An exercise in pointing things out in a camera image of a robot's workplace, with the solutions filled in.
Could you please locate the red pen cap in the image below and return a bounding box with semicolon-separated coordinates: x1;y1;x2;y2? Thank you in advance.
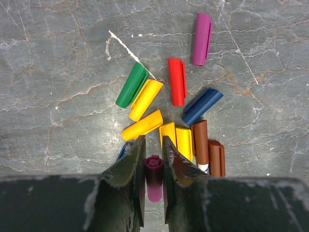
168;58;187;106

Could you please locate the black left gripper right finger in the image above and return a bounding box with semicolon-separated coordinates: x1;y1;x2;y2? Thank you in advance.
162;136;309;232

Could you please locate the brown cap marker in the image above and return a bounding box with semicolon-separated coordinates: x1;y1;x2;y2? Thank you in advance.
208;140;225;177
191;120;209;172

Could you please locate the purple pen cap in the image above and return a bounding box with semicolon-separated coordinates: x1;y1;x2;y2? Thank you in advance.
192;13;212;66

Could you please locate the yellow pen cap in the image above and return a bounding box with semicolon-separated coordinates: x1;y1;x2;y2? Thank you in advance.
129;79;164;122

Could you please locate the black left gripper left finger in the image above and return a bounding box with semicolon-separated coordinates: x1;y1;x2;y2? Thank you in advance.
0;136;146;232

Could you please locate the green pen cap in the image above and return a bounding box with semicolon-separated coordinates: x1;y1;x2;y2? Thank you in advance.
115;62;149;108

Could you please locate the blue pen cap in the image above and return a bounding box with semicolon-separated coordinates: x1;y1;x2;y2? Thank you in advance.
182;87;224;127

